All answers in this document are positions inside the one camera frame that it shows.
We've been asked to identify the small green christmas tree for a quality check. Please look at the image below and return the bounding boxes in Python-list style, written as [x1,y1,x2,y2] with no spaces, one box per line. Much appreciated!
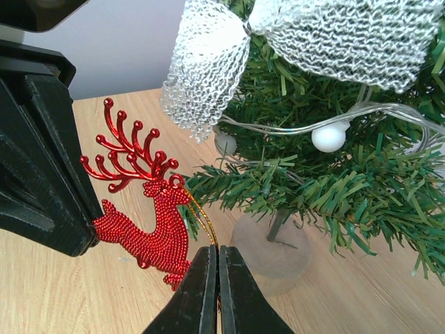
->
[188,1,444,295]

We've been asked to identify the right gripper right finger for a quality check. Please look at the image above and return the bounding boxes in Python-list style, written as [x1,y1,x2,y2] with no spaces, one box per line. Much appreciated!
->
[218,246,293,333]

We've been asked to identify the fairy light string white beads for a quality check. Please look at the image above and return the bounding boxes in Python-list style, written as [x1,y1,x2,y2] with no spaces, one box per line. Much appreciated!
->
[213,83,445,161]

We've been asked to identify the red beaded ornament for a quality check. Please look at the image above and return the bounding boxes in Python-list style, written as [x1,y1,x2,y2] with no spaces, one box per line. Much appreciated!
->
[79,97,213,292]

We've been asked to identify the white mesh bow ornament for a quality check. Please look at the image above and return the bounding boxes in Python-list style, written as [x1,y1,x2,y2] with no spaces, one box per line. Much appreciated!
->
[161,1,444,141]

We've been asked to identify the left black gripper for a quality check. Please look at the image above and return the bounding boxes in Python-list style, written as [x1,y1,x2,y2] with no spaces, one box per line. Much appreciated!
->
[1,1,102,257]

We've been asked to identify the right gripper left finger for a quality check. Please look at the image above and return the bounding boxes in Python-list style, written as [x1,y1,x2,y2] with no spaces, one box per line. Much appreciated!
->
[144,245,218,334]

